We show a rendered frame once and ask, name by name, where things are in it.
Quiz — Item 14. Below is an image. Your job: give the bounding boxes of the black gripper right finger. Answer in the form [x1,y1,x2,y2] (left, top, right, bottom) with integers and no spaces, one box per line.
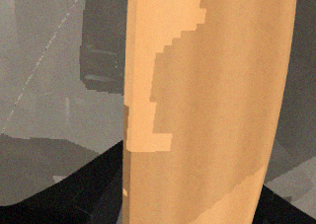
[252,185,316,224]

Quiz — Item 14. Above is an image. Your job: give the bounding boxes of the light wooden board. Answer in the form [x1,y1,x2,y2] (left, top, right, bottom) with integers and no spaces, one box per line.
[122,0,296,224]

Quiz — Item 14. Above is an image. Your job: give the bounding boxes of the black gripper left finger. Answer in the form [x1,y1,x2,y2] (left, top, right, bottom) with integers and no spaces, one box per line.
[0,141,123,224]

